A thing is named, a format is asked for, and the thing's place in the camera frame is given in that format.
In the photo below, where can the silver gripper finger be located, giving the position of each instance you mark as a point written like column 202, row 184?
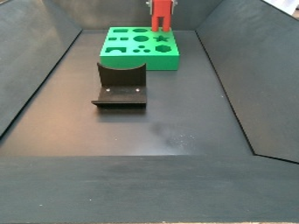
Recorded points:
column 174, row 4
column 150, row 4

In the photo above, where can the red two-legged block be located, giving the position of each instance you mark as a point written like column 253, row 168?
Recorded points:
column 162, row 11

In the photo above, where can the green shape sorting board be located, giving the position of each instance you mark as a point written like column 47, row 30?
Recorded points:
column 132, row 46

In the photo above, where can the black curved holder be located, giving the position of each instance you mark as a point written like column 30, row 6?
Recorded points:
column 122, row 86

